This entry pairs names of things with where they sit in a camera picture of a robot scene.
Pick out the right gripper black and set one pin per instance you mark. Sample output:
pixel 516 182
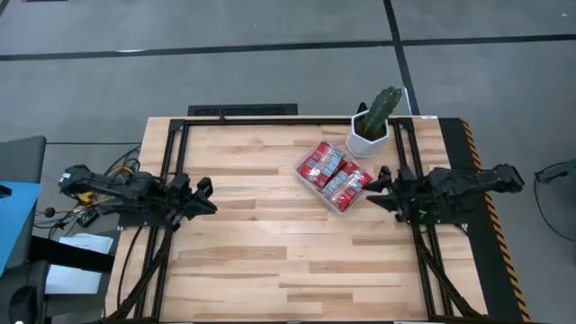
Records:
pixel 409 204

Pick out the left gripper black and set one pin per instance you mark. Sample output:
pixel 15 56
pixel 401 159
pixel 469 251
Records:
pixel 177 211

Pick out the red popcorn bag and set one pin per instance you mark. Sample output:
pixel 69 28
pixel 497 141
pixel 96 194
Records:
pixel 313 162
pixel 354 192
pixel 340 182
pixel 328 172

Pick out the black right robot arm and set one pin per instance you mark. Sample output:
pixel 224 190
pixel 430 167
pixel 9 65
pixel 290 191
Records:
pixel 472 180

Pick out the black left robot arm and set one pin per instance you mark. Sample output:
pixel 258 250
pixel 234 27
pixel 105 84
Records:
pixel 112 184

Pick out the white hexagonal planter pot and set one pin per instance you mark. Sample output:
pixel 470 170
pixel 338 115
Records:
pixel 360 145

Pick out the green cactus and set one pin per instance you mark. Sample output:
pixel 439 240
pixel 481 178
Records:
pixel 382 108

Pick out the clear plastic basket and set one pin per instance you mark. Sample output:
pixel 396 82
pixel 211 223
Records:
pixel 302 177

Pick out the black hazard-striped edge strip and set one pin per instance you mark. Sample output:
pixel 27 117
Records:
pixel 459 148

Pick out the black power adapter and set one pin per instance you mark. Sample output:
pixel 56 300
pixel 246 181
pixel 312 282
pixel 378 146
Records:
pixel 87 218

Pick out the white paper sheets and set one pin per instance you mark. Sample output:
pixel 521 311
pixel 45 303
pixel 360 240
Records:
pixel 72 279

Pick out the grey chair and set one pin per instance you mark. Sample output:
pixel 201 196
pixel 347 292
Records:
pixel 22 157

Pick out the blue board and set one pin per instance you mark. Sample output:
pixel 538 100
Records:
pixel 15 220

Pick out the black office chair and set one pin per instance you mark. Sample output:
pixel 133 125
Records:
pixel 22 297

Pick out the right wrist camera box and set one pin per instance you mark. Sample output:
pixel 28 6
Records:
pixel 406 179

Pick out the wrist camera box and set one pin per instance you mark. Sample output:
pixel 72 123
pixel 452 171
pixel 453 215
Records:
pixel 180 185
pixel 406 179

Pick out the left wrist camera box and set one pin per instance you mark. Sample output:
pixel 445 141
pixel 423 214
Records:
pixel 180 185

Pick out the black aluminium table frame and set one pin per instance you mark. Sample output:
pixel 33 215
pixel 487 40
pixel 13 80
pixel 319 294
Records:
pixel 292 121

